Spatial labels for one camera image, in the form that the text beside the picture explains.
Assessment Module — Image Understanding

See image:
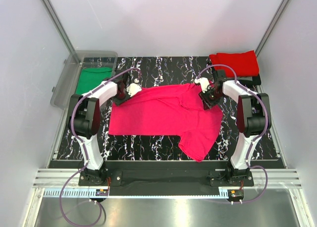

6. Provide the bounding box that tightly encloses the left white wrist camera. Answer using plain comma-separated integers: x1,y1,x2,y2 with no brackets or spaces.
126,78,142,97

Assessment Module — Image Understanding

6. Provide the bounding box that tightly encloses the folded red t shirt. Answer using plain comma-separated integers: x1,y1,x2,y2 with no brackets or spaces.
209,51,259,77

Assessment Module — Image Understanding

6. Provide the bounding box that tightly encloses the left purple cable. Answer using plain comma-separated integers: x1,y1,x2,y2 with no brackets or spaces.
59,67,142,225

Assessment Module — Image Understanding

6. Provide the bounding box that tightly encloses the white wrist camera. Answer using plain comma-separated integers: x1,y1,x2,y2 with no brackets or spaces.
126,78,142,97
194,77,212,93

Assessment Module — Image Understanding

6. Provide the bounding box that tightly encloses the white slotted cable duct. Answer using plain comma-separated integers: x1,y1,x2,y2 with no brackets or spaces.
44,188,108,198

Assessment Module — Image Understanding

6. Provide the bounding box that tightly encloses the green t shirt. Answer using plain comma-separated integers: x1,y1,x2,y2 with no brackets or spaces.
75,67,112,95

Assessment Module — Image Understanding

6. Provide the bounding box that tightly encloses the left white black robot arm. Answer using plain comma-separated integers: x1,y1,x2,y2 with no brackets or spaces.
67,72,131,185

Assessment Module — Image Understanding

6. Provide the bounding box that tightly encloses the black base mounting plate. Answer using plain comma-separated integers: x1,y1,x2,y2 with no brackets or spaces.
78,160,254,197

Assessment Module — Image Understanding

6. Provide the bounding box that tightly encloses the pink t shirt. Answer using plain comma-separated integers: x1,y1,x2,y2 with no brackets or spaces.
108,83,223,162

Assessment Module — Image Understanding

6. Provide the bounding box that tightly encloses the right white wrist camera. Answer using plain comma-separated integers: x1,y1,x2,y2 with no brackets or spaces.
194,77,212,93

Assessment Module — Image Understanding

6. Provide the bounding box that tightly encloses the left orange connector board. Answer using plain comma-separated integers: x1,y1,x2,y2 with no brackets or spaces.
96,189,109,196

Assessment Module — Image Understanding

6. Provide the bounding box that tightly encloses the orange connector board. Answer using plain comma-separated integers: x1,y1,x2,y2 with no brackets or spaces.
96,189,109,196
229,189,244,198

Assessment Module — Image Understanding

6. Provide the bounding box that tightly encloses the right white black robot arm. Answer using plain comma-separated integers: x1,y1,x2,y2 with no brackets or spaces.
195,69,271,186

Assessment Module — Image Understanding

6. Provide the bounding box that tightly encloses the aluminium frame rail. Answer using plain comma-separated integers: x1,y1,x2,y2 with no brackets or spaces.
33,169,82,187

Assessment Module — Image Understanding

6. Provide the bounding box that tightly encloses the right orange connector board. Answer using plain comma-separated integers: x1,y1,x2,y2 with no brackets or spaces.
229,189,244,198

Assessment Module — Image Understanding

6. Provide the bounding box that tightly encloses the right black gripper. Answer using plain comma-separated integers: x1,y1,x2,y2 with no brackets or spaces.
198,87,224,111

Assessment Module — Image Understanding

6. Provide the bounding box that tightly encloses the folded black t shirt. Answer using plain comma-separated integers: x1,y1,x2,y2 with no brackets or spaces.
238,75,262,87

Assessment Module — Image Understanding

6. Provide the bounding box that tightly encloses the clear plastic bin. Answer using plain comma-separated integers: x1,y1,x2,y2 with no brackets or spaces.
51,50,118,110

